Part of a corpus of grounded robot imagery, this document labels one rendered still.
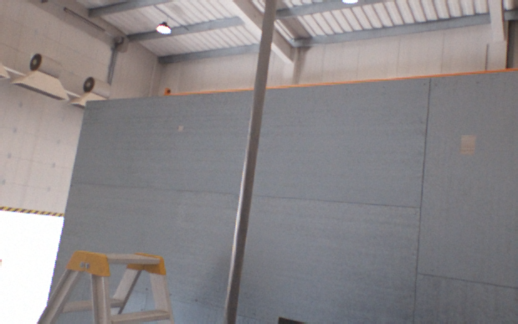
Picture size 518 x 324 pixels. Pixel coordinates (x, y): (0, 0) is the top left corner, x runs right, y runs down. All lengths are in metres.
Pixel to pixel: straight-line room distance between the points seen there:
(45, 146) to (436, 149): 11.41
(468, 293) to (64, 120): 11.89
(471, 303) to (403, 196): 0.46
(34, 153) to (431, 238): 11.32
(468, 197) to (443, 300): 0.40
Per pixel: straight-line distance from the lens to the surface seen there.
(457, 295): 1.88
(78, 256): 1.91
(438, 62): 11.39
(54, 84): 11.97
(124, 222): 2.74
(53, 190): 12.82
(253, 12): 11.19
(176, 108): 2.63
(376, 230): 1.94
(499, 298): 1.86
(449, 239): 1.88
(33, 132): 12.49
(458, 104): 1.98
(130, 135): 2.84
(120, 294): 2.20
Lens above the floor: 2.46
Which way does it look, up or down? 9 degrees up
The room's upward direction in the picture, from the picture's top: 7 degrees clockwise
